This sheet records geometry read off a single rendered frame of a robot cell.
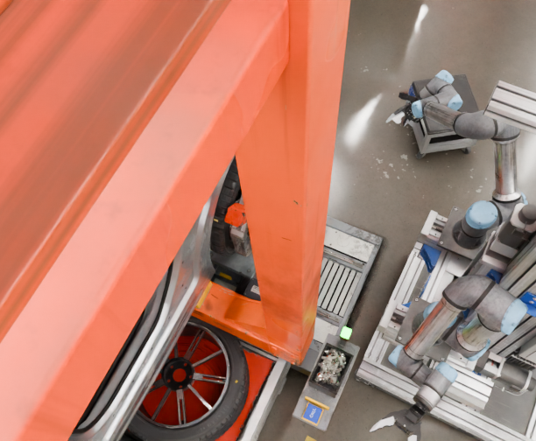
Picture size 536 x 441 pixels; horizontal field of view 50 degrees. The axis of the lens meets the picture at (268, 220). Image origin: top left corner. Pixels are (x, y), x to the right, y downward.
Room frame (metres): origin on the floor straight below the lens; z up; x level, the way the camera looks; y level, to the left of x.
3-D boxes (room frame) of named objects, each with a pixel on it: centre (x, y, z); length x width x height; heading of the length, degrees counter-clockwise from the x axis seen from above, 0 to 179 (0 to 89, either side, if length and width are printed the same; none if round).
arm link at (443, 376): (0.32, -0.54, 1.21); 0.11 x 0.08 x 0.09; 133
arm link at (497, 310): (0.49, -0.73, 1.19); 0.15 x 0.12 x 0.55; 43
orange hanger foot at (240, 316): (0.83, 0.24, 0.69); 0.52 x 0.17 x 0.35; 59
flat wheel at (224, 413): (0.58, 0.50, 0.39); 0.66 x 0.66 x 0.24
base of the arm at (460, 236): (1.01, -0.91, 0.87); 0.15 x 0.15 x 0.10
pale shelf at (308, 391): (0.49, -0.20, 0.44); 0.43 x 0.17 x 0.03; 149
